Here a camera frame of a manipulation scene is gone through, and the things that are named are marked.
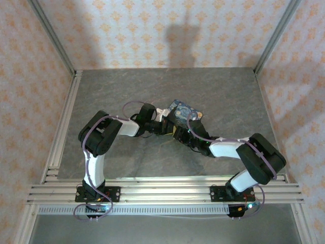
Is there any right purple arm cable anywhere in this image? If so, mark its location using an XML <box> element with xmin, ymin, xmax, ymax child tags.
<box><xmin>186</xmin><ymin>111</ymin><xmax>278</xmax><ymax>220</ymax></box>

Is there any aluminium frame post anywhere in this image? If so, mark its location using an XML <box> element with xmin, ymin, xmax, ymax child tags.
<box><xmin>27</xmin><ymin>0</ymin><xmax>77</xmax><ymax>76</ymax></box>
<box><xmin>253</xmin><ymin>0</ymin><xmax>303</xmax><ymax>75</ymax></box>

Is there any black mounting plate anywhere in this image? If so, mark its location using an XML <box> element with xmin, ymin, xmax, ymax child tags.
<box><xmin>75</xmin><ymin>186</ymin><xmax>121</xmax><ymax>203</ymax></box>
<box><xmin>210</xmin><ymin>185</ymin><xmax>256</xmax><ymax>203</ymax></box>

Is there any aluminium frame leg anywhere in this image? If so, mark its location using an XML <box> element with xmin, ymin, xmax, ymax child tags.
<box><xmin>15</xmin><ymin>204</ymin><xmax>39</xmax><ymax>244</ymax></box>
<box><xmin>291</xmin><ymin>204</ymin><xmax>318</xmax><ymax>244</ymax></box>

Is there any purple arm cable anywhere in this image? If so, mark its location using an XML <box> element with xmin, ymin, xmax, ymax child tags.
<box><xmin>186</xmin><ymin>111</ymin><xmax>278</xmax><ymax>220</ymax></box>
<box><xmin>73</xmin><ymin>101</ymin><xmax>154</xmax><ymax>222</ymax></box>

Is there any slotted grey cable duct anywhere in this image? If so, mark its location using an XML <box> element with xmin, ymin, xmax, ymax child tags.
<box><xmin>38</xmin><ymin>205</ymin><xmax>231</xmax><ymax>216</ymax></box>

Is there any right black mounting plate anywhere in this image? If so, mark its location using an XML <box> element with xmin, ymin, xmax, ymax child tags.
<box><xmin>210</xmin><ymin>185</ymin><xmax>256</xmax><ymax>203</ymax></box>

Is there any aluminium cross rail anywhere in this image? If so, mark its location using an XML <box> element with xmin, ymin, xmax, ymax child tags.
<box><xmin>26</xmin><ymin>177</ymin><xmax>305</xmax><ymax>204</ymax></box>

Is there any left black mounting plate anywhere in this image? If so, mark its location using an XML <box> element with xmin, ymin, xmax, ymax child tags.
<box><xmin>75</xmin><ymin>186</ymin><xmax>121</xmax><ymax>203</ymax></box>

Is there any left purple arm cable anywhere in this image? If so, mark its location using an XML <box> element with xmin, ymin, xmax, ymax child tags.
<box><xmin>73</xmin><ymin>101</ymin><xmax>154</xmax><ymax>222</ymax></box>

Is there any aluminium side rail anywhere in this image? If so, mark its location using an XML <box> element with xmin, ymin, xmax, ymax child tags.
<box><xmin>40</xmin><ymin>70</ymin><xmax>83</xmax><ymax>184</ymax></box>

